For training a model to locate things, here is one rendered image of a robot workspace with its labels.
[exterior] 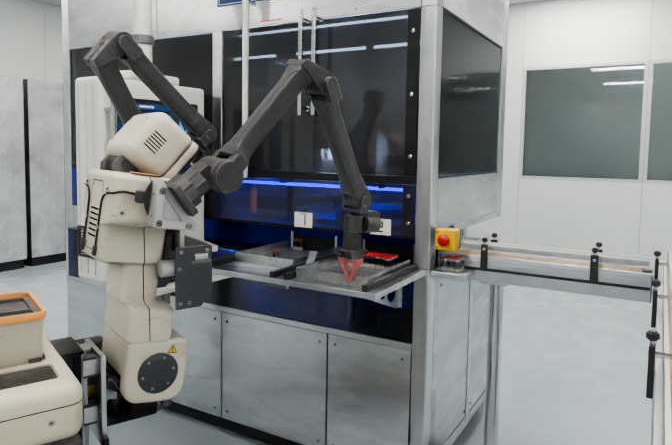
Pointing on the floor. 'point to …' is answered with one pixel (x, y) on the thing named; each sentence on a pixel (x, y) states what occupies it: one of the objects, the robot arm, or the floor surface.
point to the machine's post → (427, 188)
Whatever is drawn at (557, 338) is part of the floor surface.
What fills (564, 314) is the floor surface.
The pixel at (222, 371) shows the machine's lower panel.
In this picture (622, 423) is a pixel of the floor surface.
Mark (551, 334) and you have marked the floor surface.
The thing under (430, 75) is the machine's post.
